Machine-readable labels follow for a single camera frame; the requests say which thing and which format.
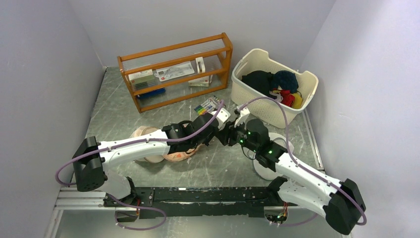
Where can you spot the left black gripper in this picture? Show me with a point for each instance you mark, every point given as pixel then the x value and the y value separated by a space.
pixel 207 141

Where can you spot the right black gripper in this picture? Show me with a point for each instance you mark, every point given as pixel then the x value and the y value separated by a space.
pixel 226 135

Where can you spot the pink floral mesh laundry bag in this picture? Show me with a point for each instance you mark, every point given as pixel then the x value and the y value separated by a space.
pixel 180 156

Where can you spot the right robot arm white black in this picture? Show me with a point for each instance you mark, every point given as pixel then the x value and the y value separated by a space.
pixel 339 202

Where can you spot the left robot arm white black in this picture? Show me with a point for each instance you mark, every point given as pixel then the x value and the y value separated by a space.
pixel 93 161

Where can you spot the white round mesh laundry bag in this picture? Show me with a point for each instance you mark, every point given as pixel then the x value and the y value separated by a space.
pixel 266 173

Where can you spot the beige round mesh laundry bag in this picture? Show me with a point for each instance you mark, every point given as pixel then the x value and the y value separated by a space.
pixel 143 130

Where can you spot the pack of coloured markers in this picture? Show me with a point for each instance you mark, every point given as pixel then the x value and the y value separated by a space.
pixel 209 105

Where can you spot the white box on shelf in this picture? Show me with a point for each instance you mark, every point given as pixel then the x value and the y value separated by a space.
pixel 201 82

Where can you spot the blue item on lower shelf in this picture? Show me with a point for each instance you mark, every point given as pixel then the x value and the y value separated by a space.
pixel 151 93

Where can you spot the white paper sheet on shelf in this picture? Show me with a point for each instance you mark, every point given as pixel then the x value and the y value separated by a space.
pixel 174 71

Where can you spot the white upright item on shelf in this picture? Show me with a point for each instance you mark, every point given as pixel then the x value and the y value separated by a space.
pixel 200 65

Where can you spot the orange wooden shelf rack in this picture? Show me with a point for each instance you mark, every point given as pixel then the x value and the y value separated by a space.
pixel 216 50

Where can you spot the black garment in basket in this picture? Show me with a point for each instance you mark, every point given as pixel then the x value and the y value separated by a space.
pixel 260 81

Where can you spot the red garment in basket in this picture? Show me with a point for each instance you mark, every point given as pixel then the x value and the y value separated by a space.
pixel 284 97

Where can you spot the white red box left shelf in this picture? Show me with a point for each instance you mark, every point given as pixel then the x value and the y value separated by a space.
pixel 143 79

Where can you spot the yellow garment in basket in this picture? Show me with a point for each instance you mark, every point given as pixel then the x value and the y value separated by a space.
pixel 297 101

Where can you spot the dark blue garment in basket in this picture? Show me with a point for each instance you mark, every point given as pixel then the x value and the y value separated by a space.
pixel 286 80

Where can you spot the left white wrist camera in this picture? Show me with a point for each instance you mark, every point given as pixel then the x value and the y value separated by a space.
pixel 222 118

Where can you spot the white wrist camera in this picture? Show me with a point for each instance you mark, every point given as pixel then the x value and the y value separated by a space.
pixel 222 118
pixel 242 113

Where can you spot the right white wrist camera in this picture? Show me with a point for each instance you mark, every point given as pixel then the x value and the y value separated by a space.
pixel 242 113

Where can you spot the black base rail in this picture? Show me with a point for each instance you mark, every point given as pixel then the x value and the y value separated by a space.
pixel 203 201

